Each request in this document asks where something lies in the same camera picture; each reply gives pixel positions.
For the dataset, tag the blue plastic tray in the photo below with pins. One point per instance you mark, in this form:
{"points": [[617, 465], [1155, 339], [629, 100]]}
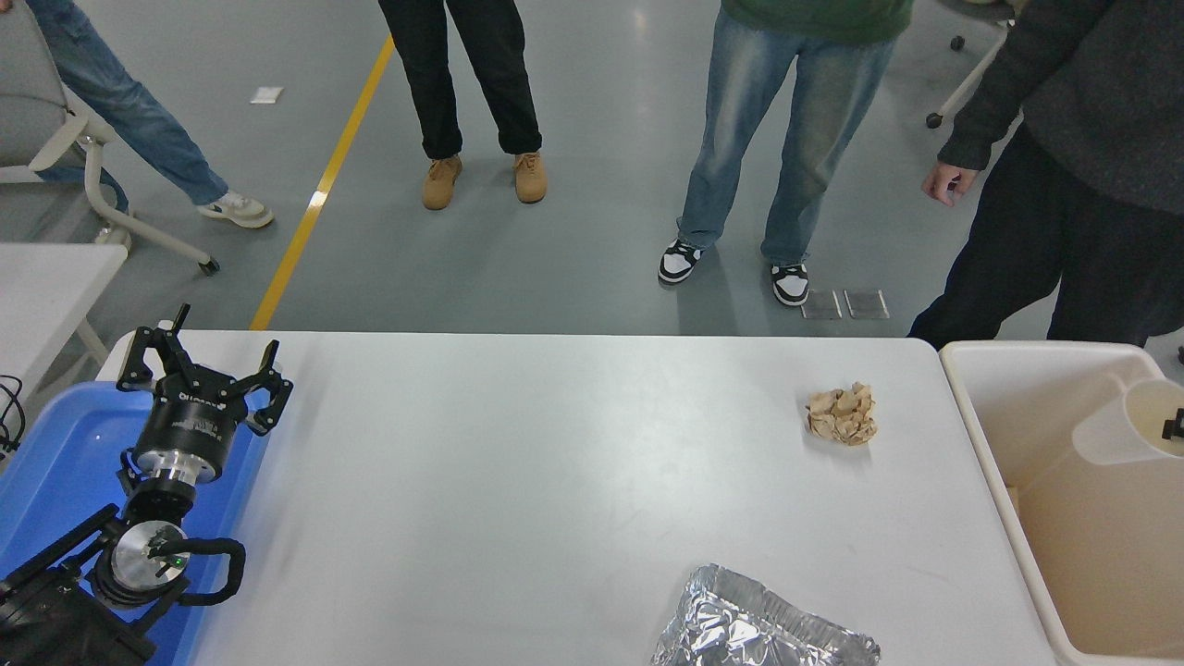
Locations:
{"points": [[65, 453]]}

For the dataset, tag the white paper scrap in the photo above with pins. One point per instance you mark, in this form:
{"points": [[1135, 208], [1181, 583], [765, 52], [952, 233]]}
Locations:
{"points": [[266, 94]]}

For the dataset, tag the large pale plastic bin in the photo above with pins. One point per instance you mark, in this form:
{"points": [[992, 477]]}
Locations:
{"points": [[1091, 555]]}

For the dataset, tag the white-legged wheeled chair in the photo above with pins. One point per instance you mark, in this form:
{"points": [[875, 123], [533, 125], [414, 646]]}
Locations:
{"points": [[967, 81]]}

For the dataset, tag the white paper cup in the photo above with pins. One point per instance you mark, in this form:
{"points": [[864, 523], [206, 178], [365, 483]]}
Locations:
{"points": [[1110, 439]]}

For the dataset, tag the square metal floor plate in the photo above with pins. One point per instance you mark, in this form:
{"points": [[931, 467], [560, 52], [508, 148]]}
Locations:
{"points": [[821, 305], [866, 304]]}

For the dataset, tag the tan paper ball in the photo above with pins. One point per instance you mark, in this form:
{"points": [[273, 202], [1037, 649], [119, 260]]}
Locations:
{"points": [[842, 413]]}

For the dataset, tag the grey office chair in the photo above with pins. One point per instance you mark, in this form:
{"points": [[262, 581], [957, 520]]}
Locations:
{"points": [[23, 111]]}

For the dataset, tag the person's right hand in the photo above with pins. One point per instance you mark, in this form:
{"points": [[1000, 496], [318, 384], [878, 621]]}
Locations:
{"points": [[948, 180]]}

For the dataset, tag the person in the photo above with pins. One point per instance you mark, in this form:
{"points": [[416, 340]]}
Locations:
{"points": [[129, 102], [435, 83], [740, 120], [1082, 139]]}

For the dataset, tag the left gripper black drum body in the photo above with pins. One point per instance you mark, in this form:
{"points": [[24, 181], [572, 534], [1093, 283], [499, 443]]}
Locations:
{"points": [[190, 425]]}

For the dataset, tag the silver foil tray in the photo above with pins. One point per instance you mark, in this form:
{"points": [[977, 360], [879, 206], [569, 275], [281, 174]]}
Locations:
{"points": [[740, 629]]}

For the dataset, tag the white side table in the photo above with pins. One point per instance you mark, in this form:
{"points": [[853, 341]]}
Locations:
{"points": [[46, 287]]}

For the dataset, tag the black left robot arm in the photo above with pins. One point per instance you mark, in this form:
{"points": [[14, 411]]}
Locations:
{"points": [[139, 555]]}

